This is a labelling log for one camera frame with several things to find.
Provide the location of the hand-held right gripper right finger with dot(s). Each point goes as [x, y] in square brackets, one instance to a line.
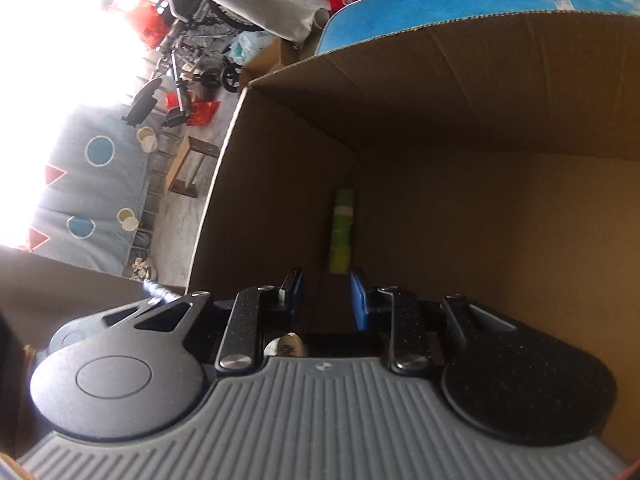
[358, 300]

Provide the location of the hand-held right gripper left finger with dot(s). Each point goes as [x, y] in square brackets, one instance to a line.
[292, 292]

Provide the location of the green stick tube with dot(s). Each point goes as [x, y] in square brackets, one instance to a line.
[342, 235]

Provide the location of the large brown cardboard box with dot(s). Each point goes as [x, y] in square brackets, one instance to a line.
[450, 210]

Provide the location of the small wooden stool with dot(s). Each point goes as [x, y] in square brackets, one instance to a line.
[180, 160]

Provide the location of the grey blanket with shapes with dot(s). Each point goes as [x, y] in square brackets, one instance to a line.
[90, 195]

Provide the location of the small open cardboard box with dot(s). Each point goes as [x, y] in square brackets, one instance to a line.
[272, 60]

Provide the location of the folded baby stroller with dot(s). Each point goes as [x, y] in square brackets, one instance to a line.
[200, 60]

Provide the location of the green white plastic bag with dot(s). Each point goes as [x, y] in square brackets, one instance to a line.
[247, 46]

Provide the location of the cardboard tube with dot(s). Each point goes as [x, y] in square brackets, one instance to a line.
[320, 18]

